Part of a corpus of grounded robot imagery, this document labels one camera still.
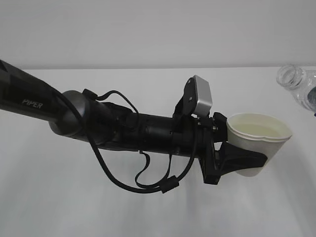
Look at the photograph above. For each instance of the white paper cup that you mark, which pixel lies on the white paper cup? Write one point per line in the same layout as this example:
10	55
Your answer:
257	132

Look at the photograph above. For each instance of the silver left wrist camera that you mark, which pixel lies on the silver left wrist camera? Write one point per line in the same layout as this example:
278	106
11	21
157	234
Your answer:
197	99

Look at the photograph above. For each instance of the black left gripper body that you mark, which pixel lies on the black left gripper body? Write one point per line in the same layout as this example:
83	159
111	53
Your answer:
193	137

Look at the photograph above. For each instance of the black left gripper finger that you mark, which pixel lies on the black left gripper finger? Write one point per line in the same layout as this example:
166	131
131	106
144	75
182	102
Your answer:
220	133
230	158

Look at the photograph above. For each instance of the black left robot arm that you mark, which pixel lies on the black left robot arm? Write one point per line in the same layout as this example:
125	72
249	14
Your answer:
87	116

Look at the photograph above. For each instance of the clear plastic water bottle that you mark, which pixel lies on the clear plastic water bottle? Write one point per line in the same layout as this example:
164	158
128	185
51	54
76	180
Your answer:
300	83

